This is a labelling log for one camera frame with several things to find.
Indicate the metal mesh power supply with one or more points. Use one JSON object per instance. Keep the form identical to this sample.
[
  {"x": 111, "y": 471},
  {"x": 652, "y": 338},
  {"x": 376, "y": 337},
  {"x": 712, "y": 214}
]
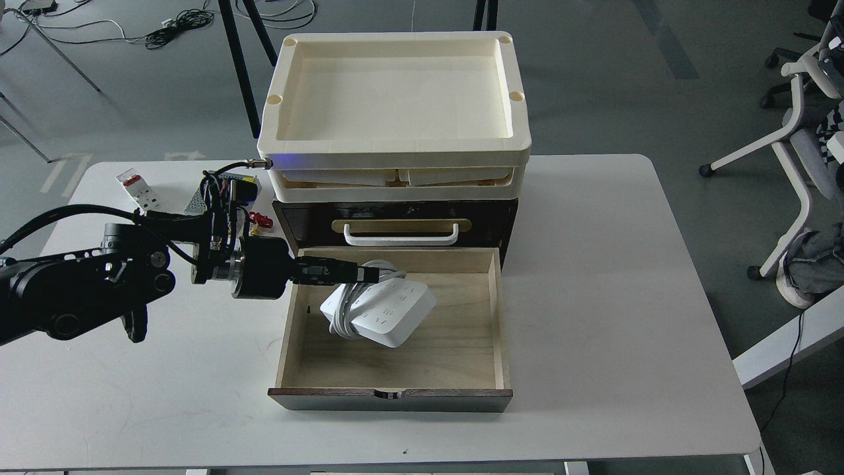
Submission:
[{"x": 196, "y": 205}]

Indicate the brass valve red handle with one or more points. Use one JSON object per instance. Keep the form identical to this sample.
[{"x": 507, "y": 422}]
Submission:
[{"x": 259, "y": 224}]

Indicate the white power strip with cable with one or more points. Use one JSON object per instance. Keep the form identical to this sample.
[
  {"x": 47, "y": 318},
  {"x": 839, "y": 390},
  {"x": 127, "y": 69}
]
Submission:
[{"x": 386, "y": 312}]

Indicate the open wooden drawer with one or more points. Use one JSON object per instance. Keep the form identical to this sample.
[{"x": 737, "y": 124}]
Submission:
[{"x": 454, "y": 362}]

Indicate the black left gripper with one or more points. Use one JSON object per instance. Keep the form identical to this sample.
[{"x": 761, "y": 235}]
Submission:
[{"x": 224, "y": 250}]

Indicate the white shoe and grey trouser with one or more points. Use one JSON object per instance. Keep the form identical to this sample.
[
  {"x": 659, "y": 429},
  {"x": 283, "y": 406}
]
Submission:
[{"x": 812, "y": 266}]

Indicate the white drawer handle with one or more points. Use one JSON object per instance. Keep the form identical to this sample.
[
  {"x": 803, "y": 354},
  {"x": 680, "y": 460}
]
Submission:
[{"x": 390, "y": 241}]

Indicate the cream plastic tray organizer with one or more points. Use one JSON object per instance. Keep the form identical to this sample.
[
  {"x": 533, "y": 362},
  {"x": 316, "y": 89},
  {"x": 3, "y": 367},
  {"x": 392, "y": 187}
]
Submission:
[{"x": 409, "y": 116}]

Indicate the white circuit breaker red switch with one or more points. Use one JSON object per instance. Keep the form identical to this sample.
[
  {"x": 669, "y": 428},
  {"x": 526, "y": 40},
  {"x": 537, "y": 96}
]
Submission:
[{"x": 139, "y": 191}]

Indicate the white office chair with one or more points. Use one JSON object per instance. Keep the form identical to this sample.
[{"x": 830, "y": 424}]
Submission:
[{"x": 819, "y": 68}]

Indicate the white bench edge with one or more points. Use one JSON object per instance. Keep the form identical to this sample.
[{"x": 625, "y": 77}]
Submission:
[{"x": 812, "y": 330}]

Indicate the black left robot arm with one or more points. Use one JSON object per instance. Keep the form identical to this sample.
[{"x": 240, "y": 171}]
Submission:
[{"x": 68, "y": 294}]

